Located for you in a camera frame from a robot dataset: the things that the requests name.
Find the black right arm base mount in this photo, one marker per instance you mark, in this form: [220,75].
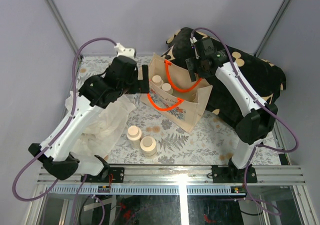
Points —
[230,174]

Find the floral patterned table cloth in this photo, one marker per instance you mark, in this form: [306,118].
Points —
[211,142]

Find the aluminium corner frame post right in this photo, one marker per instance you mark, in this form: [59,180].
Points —
[272,27]

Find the cream bottle wooden cap front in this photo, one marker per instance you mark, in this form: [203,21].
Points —
[134,135]

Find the aluminium corner frame post left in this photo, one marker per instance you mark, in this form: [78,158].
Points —
[62,25]

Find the green bottle wooden cap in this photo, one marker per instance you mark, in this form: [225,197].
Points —
[166,87]

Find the aluminium front rail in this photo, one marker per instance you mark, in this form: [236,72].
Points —
[264,175]

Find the cream bottle wooden cap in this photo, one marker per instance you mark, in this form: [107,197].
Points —
[157,81]
[134,135]

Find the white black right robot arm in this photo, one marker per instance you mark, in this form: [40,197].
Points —
[257,116]

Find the aluminium corner frame post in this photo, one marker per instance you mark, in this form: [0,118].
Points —
[272,27]
[62,25]

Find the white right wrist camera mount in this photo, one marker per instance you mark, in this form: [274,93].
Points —
[193,41]

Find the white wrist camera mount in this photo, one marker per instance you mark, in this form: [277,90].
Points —
[129,52]
[193,41]

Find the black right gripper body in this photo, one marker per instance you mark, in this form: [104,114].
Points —
[193,63]

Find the grey slotted cable duct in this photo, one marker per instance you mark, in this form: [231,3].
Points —
[215,190]

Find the black plush flower pillow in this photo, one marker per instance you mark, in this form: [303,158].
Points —
[267,79]

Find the wide cream jar wooden lid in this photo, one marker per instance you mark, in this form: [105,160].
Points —
[148,146]

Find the white crumpled cloth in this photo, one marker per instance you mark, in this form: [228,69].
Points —
[102,134]

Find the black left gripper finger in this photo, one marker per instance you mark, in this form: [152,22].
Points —
[145,72]
[144,86]

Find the beige canvas tote bag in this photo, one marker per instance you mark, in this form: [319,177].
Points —
[187,103]

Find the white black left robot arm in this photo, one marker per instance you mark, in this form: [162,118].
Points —
[55,152]

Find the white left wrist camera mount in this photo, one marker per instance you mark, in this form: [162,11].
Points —
[129,52]

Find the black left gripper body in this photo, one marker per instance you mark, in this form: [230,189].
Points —
[130,87]

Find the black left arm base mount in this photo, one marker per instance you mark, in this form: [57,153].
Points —
[108,175]

